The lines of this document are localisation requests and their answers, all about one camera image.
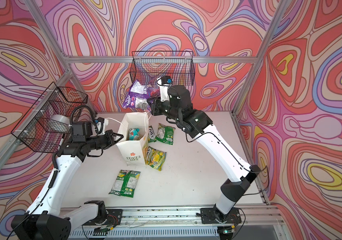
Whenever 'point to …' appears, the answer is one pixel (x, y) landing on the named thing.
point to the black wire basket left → (46, 126)
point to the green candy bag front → (125, 183)
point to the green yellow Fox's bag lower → (155, 158)
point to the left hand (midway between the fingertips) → (124, 135)
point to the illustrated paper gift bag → (134, 152)
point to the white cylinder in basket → (60, 121)
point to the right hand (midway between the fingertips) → (148, 105)
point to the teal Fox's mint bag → (134, 134)
